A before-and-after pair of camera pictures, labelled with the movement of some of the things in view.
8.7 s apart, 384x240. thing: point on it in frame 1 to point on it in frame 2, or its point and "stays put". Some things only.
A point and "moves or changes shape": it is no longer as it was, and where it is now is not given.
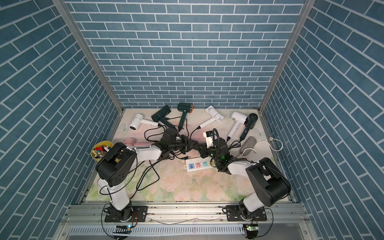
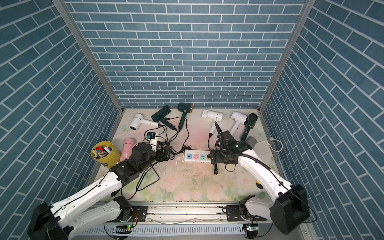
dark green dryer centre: x=186 y=107 stays put
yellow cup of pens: x=100 y=148 stays put
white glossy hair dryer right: x=239 y=118 stays put
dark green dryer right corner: x=250 y=122 stays put
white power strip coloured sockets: x=197 y=164 moves or changes shape
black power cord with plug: x=180 y=157 to x=215 y=170
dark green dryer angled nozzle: x=160 y=116 stays put
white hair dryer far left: x=138 y=119 stays put
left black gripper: x=186 y=146 to x=166 y=156
